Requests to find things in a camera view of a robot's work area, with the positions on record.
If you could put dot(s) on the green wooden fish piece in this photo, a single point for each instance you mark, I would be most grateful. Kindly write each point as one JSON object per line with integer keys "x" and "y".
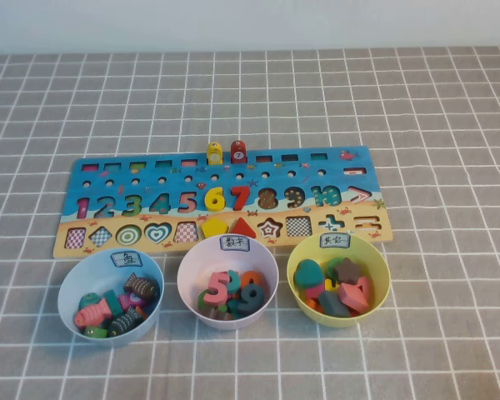
{"x": 95, "y": 332}
{"x": 87, "y": 300}

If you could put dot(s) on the red wooden number seven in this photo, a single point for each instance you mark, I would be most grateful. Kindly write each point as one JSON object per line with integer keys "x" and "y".
{"x": 241, "y": 199}

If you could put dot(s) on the yellow wooden shape piece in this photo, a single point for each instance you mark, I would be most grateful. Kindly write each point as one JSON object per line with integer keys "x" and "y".
{"x": 330, "y": 286}

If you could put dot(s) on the green wooden number piece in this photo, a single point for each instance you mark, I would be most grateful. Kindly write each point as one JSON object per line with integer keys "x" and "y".
{"x": 201, "y": 301}

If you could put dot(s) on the light pink plastic bowl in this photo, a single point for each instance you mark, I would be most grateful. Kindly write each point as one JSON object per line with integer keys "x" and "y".
{"x": 191, "y": 266}

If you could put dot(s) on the light yellow plastic bowl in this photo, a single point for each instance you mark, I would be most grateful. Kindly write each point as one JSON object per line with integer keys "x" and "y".
{"x": 375, "y": 266}

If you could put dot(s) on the teal wooden fish piece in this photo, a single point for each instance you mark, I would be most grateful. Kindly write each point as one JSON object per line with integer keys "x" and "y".
{"x": 113, "y": 302}

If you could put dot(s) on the yellow wooden fish piece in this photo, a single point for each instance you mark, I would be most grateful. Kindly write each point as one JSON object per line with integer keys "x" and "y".
{"x": 214, "y": 153}

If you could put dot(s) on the yellow wooden number six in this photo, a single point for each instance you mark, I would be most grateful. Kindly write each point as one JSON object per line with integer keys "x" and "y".
{"x": 211, "y": 203}

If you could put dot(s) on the teal wooden heart piece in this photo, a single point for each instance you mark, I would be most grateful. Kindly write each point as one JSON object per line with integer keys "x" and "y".
{"x": 309, "y": 274}

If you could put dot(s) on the red wooden triangle piece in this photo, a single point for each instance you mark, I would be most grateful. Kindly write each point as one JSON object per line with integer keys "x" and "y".
{"x": 242, "y": 230}

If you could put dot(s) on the dark grey wooden fish piece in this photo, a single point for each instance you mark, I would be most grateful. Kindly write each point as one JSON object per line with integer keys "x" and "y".
{"x": 123, "y": 323}

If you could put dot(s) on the dark teal number nine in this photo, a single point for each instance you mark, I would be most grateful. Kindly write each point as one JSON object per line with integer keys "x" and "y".
{"x": 246, "y": 308}

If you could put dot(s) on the pink wooden number five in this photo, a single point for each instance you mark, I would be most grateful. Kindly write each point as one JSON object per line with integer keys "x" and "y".
{"x": 212, "y": 298}

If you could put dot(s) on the brown wooden star piece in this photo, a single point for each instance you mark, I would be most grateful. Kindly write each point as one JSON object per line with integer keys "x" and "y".
{"x": 348, "y": 270}

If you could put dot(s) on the magenta wooden shape piece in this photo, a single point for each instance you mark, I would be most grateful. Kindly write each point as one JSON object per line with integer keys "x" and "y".
{"x": 312, "y": 291}

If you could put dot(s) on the red fish piece numbered seven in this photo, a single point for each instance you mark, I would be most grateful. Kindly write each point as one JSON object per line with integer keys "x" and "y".
{"x": 238, "y": 152}

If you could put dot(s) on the paper label on pink bowl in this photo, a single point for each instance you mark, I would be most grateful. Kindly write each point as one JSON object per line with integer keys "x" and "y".
{"x": 234, "y": 243}

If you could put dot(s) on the paper label on blue bowl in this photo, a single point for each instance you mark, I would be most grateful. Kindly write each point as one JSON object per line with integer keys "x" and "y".
{"x": 127, "y": 259}

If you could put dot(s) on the magenta wooden fish piece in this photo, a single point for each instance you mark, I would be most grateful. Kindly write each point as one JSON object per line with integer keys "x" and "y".
{"x": 131, "y": 299}

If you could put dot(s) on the brown wooden fish piece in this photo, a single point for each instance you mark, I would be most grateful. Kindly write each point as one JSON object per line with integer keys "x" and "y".
{"x": 141, "y": 285}

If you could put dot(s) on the ocean themed wooden puzzle board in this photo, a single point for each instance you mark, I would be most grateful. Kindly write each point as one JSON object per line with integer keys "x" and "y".
{"x": 275, "y": 183}

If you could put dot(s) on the orange wooden shape piece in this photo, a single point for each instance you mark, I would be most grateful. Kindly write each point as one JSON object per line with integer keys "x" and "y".
{"x": 313, "y": 305}

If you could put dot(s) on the grey checked tablecloth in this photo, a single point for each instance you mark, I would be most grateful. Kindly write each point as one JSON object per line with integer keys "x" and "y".
{"x": 441, "y": 125}

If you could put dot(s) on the orange wooden fish piece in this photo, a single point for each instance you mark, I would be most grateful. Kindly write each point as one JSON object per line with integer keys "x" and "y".
{"x": 141, "y": 311}

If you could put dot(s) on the slate grey wooden diamond piece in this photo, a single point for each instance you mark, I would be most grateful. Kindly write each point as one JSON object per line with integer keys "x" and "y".
{"x": 333, "y": 304}

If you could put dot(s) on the salmon pink wooden square piece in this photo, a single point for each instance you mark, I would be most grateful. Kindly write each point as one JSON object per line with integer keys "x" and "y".
{"x": 352, "y": 296}

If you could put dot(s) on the yellow wooden pentagon piece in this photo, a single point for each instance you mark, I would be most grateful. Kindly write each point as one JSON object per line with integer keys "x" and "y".
{"x": 215, "y": 227}

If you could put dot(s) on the light blue plastic bowl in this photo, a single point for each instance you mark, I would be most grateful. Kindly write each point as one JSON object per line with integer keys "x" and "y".
{"x": 73, "y": 287}

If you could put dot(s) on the orange wooden number piece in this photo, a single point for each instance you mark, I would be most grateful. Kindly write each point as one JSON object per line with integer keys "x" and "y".
{"x": 256, "y": 278}

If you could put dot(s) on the teal wooden number piece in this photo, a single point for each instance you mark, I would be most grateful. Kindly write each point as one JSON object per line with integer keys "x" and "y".
{"x": 235, "y": 285}

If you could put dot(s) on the pink wooden fish piece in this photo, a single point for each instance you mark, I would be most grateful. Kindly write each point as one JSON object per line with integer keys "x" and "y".
{"x": 91, "y": 314}

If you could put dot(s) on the paper label on yellow bowl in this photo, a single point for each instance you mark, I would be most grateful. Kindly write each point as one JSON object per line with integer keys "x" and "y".
{"x": 335, "y": 241}

